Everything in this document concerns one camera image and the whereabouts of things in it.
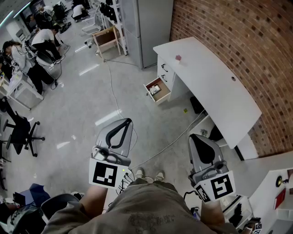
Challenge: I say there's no white drawer black handle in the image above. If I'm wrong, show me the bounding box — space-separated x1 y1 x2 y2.
157 56 176 76
157 68 175 87

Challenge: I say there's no person's left white shoe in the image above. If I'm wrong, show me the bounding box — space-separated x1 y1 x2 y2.
135 167 146 181

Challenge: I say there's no white floor cable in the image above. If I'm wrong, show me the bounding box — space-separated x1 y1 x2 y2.
129 109 206 170
103 58 138 147

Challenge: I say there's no white desk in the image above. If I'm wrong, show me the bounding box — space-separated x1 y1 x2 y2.
152 36 263 160

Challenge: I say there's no white power strip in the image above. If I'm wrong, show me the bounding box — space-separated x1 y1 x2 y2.
115 168 136 195

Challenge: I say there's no person's khaki clothed torso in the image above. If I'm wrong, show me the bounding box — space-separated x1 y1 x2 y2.
41 177 240 234

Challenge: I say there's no blue umbrella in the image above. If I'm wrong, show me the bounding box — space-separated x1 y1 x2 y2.
20 182 51 206

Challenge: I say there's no white metal rack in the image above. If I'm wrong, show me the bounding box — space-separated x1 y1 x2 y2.
100 0 128 57

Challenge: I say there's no wooden frame cart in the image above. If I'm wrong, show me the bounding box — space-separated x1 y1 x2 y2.
91 26 122 59

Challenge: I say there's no black box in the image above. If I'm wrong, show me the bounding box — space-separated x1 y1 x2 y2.
189 96 203 115

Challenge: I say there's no red book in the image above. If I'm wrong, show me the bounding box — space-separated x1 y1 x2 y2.
274 188 287 210

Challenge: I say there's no person's left forearm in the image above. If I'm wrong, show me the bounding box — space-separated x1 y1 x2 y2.
78 184 109 217

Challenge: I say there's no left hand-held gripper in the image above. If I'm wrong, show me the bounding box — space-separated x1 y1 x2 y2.
88 118 134 190

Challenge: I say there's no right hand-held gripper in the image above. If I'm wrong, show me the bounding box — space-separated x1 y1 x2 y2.
188 134 236 203

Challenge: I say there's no white side counter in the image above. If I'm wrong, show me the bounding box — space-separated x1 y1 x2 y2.
248 168 293 234

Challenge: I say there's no row of black bags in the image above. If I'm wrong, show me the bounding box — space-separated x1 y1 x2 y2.
99 1 118 23

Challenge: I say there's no grey refrigerator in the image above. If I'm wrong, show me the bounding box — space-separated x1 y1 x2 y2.
120 0 174 69

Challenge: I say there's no grey round chair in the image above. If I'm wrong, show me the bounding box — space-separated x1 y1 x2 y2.
40 193 80 220

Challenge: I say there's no person's right forearm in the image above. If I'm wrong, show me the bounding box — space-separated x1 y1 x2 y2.
201 197 226 227

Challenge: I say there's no black office chair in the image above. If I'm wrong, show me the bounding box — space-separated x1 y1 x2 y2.
0 96 46 158

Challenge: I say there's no camouflage backpack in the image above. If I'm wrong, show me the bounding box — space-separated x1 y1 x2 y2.
6 205 44 234

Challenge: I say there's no white drawer brown inside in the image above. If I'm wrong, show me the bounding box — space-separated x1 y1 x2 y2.
143 77 172 106

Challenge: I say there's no white plastic chair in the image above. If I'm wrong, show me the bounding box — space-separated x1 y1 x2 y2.
81 12 104 48

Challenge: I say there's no white work table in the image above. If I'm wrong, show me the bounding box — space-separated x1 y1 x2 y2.
0 68 44 111

